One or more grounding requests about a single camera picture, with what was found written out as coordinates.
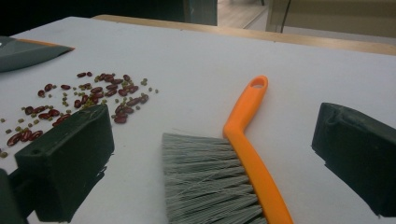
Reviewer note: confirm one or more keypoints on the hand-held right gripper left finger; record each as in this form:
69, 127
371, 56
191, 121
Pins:
68, 155

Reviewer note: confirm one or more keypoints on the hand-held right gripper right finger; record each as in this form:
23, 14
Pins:
361, 152

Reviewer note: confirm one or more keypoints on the red kidney beans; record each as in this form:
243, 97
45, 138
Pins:
96, 90

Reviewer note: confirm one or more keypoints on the green mung beans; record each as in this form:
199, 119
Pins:
144, 82

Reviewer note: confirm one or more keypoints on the grey dustpan with orange edge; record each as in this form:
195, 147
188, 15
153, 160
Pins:
25, 56

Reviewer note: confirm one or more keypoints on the orange brush with grey bristles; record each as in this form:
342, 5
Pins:
246, 105

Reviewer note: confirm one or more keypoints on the beige furniture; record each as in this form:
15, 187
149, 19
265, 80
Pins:
339, 17

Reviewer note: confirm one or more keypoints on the wooden table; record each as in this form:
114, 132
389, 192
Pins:
280, 35

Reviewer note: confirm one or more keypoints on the white table cover board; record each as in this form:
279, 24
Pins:
202, 62

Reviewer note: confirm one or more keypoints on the grey cabinet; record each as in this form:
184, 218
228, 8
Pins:
200, 11

